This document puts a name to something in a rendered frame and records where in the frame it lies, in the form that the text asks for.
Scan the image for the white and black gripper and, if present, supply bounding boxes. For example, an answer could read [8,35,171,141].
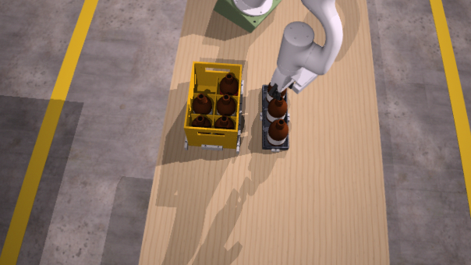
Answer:
[268,67,295,101]

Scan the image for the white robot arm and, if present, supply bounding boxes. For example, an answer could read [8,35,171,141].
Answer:
[233,0,343,94]

